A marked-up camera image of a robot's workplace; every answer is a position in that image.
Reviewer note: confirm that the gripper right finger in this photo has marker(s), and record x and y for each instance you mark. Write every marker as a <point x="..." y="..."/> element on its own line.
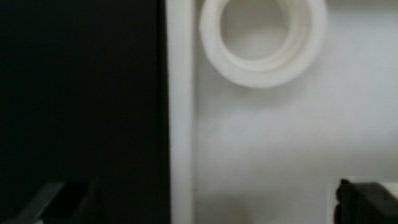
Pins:
<point x="366" y="203"/>

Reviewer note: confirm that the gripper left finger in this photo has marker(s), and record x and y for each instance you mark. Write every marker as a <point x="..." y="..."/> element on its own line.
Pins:
<point x="60" y="205"/>

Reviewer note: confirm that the white square tabletop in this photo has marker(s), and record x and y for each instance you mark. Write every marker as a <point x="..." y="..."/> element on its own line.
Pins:
<point x="268" y="143"/>

